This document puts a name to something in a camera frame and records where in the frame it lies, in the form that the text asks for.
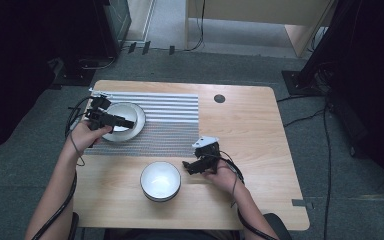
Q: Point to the black floor tape strip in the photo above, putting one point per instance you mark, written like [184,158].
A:
[171,50]
[146,47]
[132,47]

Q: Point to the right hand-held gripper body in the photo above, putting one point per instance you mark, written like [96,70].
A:
[208,155]

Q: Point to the person's right hand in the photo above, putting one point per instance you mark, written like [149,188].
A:
[228,178]

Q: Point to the beige wooden furniture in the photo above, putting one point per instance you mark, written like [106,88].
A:
[263,11]

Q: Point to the black stand with base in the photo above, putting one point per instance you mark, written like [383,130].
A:
[313,66]

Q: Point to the white plate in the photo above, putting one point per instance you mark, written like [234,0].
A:
[140,121]

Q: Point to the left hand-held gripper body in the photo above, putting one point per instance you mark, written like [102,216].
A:
[98,116]

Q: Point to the black cabinet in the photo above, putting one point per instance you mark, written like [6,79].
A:
[113,23]

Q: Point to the grey tape strip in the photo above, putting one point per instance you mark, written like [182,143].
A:
[300,202]

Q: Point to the person's left hand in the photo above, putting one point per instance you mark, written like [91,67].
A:
[85,136]

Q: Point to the black stand base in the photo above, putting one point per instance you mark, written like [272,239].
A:
[75,75]

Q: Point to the grey striped placemat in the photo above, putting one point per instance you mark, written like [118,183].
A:
[173,133]

